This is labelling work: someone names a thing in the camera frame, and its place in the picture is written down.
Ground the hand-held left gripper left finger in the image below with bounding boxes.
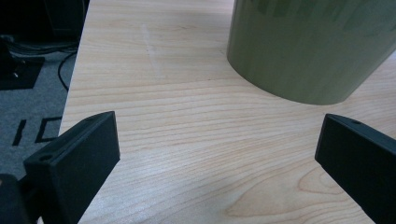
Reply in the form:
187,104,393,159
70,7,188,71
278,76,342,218
22,110,121,224

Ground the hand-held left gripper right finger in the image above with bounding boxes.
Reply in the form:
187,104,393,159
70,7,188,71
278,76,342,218
314,113,396,224

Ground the olive green trash bin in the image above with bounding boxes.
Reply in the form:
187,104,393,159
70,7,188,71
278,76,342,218
226,0,396,106

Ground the black stand base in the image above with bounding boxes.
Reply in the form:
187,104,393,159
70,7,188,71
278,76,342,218
0,55,47,91

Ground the dark cabinet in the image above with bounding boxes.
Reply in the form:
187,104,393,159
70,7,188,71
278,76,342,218
0,0,92,43

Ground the black cable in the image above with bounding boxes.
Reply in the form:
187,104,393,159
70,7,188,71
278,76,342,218
57,50,78,93

